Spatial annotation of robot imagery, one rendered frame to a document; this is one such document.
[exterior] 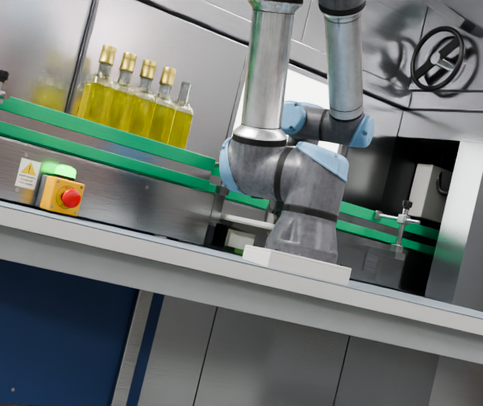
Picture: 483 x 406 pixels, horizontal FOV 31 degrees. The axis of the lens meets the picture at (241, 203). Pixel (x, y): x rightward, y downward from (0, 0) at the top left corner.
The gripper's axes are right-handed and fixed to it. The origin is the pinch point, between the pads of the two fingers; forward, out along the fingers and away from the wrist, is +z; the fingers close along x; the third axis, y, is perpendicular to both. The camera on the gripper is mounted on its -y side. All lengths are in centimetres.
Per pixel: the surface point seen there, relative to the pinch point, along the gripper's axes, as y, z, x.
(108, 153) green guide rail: -40.9, -12.5, 13.8
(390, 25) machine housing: 62, -77, 41
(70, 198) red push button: -53, -1, 2
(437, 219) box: 96, -20, 34
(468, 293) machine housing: 80, 2, 3
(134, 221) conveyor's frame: -31.6, 1.2, 11.9
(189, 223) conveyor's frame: -16.8, -1.1, 11.7
